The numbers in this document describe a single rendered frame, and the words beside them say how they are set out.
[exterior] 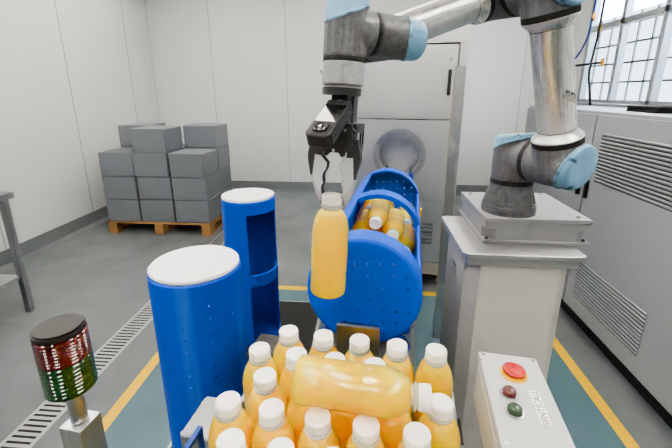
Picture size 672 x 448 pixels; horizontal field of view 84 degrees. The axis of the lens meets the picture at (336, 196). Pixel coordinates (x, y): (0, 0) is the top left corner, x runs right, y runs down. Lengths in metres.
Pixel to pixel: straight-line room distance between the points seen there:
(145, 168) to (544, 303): 4.06
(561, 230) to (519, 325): 0.29
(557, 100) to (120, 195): 4.42
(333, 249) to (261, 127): 5.46
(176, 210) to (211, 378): 3.32
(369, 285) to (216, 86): 5.59
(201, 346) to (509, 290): 0.92
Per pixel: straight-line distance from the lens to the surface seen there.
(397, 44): 0.72
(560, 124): 1.03
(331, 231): 0.68
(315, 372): 0.61
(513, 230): 1.17
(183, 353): 1.31
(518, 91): 6.25
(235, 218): 1.97
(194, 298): 1.20
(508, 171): 1.14
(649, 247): 2.51
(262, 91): 6.07
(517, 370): 0.76
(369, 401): 0.60
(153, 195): 4.61
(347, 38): 0.67
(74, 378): 0.67
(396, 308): 0.95
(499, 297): 1.17
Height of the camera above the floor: 1.56
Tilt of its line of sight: 16 degrees down
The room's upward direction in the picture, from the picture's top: straight up
